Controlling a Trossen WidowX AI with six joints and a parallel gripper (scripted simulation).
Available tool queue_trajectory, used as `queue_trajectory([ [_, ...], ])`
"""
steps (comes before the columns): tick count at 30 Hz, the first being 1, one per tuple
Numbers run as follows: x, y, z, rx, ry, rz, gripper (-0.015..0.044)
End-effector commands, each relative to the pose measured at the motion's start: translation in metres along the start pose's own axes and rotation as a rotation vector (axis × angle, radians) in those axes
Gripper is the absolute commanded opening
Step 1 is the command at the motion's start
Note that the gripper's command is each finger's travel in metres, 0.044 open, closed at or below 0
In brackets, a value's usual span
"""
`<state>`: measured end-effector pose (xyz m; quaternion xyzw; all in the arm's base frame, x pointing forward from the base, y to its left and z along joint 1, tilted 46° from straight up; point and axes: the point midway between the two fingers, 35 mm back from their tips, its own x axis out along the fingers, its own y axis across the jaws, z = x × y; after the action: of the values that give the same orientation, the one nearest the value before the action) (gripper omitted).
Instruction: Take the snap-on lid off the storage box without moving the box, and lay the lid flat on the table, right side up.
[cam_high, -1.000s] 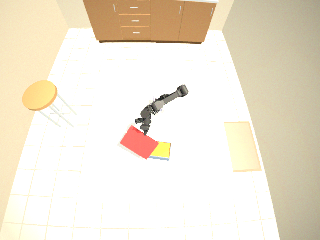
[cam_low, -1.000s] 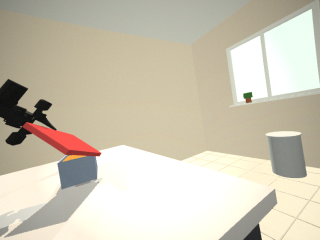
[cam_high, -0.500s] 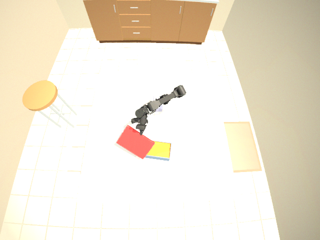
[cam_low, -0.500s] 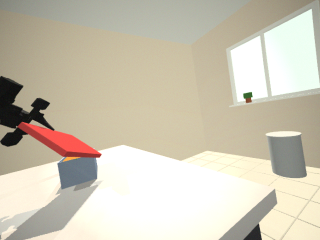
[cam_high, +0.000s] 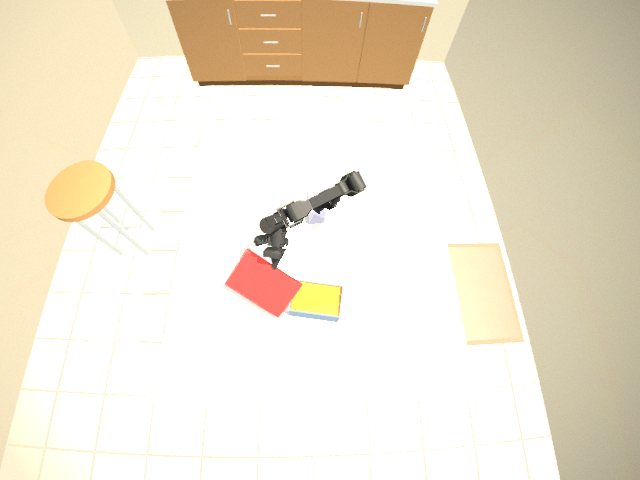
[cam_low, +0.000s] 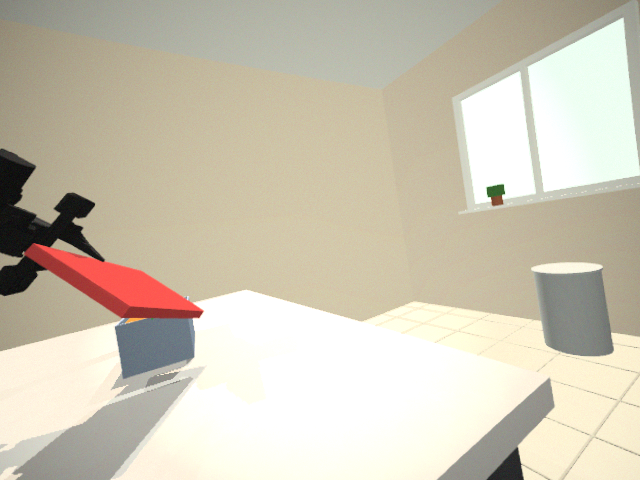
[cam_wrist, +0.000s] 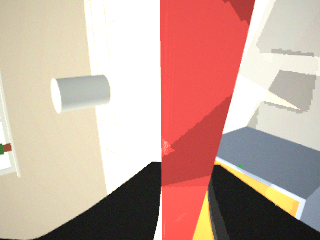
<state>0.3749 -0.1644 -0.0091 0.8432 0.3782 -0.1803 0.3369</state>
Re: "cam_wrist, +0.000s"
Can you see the grey open box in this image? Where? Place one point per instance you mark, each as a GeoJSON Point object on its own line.
{"type": "Point", "coordinates": [286, 172]}

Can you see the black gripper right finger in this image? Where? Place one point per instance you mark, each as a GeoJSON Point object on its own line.
{"type": "Point", "coordinates": [239, 212]}

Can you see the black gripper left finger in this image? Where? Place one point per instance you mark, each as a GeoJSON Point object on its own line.
{"type": "Point", "coordinates": [129, 212]}

